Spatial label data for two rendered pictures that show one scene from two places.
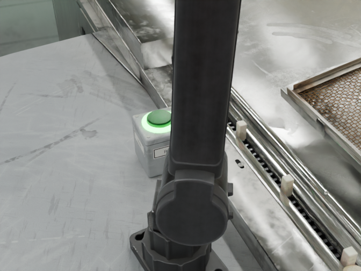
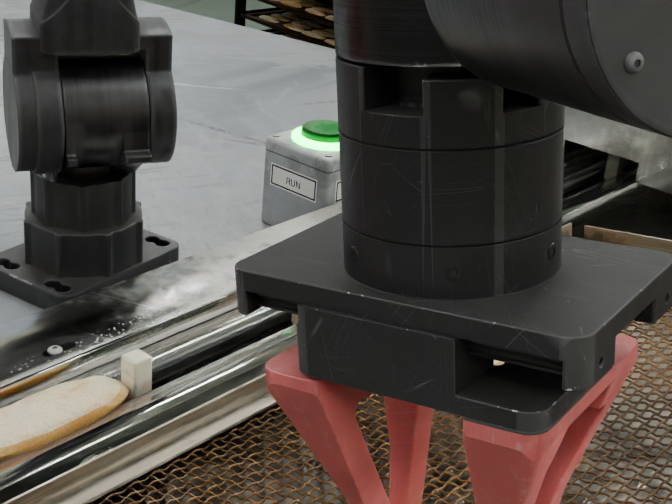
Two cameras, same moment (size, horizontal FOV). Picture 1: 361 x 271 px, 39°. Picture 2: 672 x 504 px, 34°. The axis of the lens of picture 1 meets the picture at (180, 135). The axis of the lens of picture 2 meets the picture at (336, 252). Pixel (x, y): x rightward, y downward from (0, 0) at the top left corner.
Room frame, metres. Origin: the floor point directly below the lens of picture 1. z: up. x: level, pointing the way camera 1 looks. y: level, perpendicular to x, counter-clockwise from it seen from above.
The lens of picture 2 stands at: (0.22, -0.71, 1.19)
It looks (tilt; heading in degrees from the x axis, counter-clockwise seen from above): 25 degrees down; 60
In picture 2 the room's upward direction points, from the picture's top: 5 degrees clockwise
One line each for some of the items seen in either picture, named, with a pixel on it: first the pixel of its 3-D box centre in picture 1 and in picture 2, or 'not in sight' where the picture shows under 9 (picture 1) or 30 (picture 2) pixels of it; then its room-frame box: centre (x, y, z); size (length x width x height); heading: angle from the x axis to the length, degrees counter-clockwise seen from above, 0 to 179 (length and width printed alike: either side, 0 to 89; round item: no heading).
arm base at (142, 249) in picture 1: (177, 241); (84, 220); (0.42, 0.01, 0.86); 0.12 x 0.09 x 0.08; 29
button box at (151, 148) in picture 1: (163, 149); (322, 202); (0.62, 0.03, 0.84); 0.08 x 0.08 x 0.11; 21
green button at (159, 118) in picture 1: (159, 120); (325, 136); (0.62, 0.03, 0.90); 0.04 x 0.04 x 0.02
